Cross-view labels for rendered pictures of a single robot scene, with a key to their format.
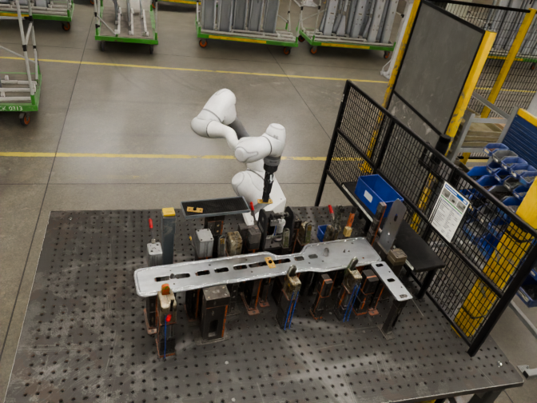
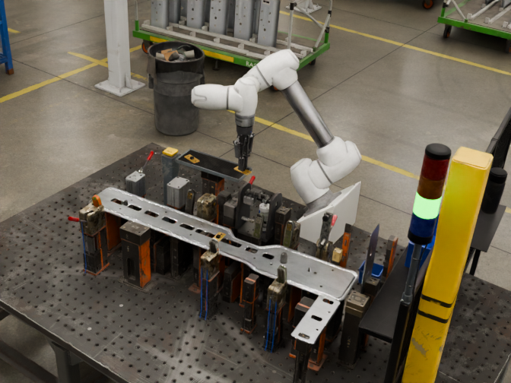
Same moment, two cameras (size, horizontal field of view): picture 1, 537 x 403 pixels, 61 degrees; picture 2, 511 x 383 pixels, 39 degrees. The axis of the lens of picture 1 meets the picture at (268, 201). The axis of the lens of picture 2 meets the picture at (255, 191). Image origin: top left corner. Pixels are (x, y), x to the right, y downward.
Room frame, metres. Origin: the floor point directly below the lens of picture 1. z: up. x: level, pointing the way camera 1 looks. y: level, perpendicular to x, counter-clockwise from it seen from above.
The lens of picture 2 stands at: (0.34, -2.31, 2.95)
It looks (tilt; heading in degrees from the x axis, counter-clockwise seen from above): 32 degrees down; 53
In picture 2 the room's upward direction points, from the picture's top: 3 degrees clockwise
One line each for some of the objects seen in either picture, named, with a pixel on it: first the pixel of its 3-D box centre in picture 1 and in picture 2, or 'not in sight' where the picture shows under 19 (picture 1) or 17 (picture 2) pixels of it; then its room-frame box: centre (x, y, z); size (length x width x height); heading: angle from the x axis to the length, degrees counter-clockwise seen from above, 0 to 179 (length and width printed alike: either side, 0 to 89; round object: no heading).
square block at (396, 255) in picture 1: (389, 275); (352, 330); (2.06, -0.79, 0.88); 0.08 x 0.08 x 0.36; 26
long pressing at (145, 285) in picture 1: (267, 265); (214, 238); (1.83, -0.05, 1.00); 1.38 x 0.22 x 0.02; 116
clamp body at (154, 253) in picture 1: (154, 273); (137, 205); (1.73, 0.53, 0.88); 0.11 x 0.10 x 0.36; 26
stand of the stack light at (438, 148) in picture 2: not in sight; (420, 235); (1.73, -1.27, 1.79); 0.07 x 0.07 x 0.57
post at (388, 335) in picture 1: (393, 314); (301, 363); (1.78, -0.79, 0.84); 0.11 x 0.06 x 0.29; 26
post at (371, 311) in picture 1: (376, 291); (318, 337); (1.94, -0.71, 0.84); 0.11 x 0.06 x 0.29; 26
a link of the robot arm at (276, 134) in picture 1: (272, 139); (242, 95); (2.02, 0.03, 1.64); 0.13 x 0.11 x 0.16; 142
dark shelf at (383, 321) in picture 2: (387, 221); (417, 276); (2.42, -0.78, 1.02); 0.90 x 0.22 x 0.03; 26
